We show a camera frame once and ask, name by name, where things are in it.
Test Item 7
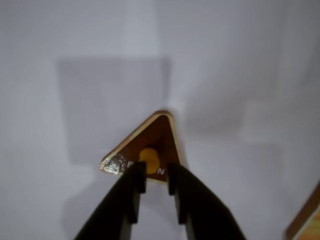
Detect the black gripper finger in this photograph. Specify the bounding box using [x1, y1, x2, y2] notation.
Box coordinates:
[167, 162, 247, 240]
[73, 161, 147, 240]

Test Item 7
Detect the brown triangle piece yellow pin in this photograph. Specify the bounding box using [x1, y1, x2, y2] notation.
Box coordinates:
[99, 109, 182, 185]

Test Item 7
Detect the wooden shape puzzle board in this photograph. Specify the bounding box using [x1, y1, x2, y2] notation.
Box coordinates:
[284, 179, 320, 240]

